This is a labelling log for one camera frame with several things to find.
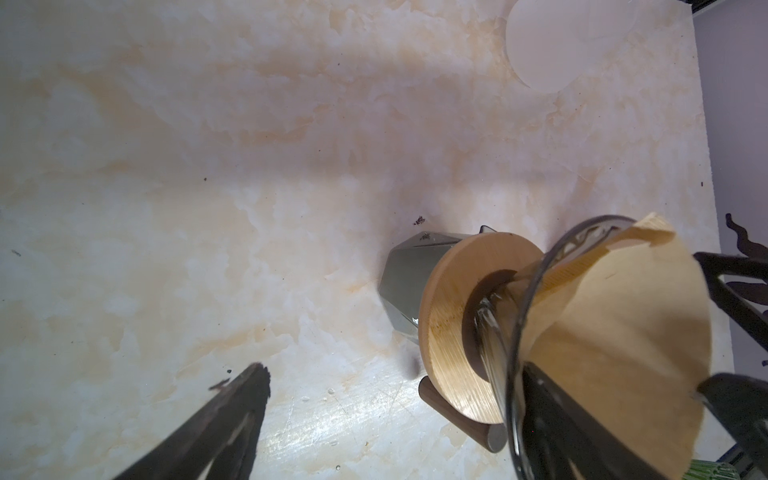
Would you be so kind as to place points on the green ribbed glass dripper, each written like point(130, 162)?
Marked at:
point(711, 470)

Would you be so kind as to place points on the translucent plastic cup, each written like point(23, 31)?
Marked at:
point(550, 43)

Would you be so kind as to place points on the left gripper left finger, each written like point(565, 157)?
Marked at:
point(219, 441)

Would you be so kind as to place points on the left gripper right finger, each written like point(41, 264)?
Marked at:
point(563, 441)

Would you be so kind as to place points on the wooden ring dripper holder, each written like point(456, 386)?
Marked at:
point(469, 271)

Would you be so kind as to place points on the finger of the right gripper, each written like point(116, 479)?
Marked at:
point(735, 305)
point(739, 403)

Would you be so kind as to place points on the brown paper coffee filter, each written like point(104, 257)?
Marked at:
point(625, 330)

